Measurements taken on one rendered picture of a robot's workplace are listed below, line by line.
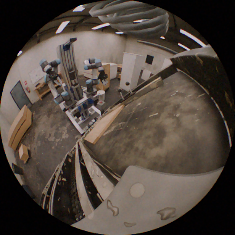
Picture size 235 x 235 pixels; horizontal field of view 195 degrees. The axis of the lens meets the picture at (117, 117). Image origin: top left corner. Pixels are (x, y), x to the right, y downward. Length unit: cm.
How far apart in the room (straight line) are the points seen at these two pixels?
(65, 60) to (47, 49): 460
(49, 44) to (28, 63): 168
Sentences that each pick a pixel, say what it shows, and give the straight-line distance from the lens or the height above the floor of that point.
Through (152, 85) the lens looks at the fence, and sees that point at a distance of 49.
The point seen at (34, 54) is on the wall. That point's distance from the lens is 590.
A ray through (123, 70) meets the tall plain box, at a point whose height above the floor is 99.
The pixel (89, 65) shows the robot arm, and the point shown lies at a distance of 101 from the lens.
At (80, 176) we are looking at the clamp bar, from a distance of 15.
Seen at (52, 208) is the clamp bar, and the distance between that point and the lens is 30.
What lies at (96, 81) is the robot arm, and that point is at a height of 124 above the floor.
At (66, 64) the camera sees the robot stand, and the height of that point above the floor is 166.
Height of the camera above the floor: 180
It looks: 54 degrees down
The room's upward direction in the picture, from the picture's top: 8 degrees clockwise
